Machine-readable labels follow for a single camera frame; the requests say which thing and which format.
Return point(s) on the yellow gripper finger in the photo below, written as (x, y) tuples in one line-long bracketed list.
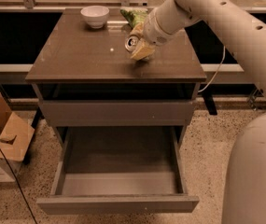
[(142, 50), (137, 30)]

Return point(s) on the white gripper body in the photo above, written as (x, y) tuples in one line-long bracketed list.
[(153, 29)]

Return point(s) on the green 7up soda can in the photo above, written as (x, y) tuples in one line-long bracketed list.
[(131, 42)]

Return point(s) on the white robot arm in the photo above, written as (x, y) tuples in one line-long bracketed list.
[(244, 36)]

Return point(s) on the grey drawer cabinet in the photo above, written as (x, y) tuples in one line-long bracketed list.
[(81, 64)]

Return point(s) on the closed grey top drawer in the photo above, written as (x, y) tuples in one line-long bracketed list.
[(117, 113)]

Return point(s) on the open grey middle drawer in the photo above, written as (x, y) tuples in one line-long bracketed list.
[(119, 170)]

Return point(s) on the green chip bag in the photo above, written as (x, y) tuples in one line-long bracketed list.
[(133, 15)]

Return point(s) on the white ceramic bowl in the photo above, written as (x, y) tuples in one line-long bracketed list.
[(95, 16)]

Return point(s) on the open cardboard box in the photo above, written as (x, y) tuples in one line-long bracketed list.
[(15, 137)]

